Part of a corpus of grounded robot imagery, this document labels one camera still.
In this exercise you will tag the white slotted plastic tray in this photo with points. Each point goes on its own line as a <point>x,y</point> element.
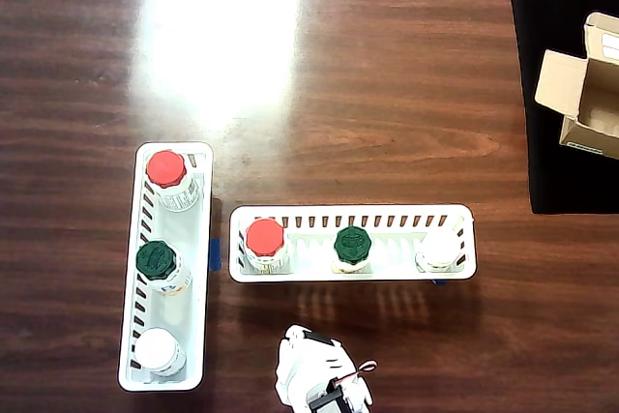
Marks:
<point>401,263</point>
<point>169,227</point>

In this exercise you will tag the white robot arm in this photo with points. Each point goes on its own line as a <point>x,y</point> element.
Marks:
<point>329,401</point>

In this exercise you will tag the labelled cardboard box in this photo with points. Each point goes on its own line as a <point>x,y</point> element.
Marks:
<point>561,79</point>

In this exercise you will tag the black mat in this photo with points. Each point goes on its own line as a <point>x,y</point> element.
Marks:
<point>546,166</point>

